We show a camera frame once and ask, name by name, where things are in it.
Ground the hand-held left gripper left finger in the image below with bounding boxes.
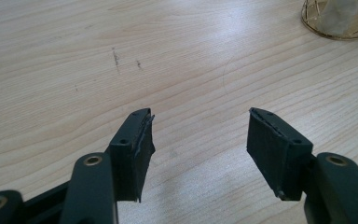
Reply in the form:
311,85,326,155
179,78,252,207
108,107,157,203

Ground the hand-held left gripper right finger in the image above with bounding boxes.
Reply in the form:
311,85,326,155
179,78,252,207
246,106,314,202

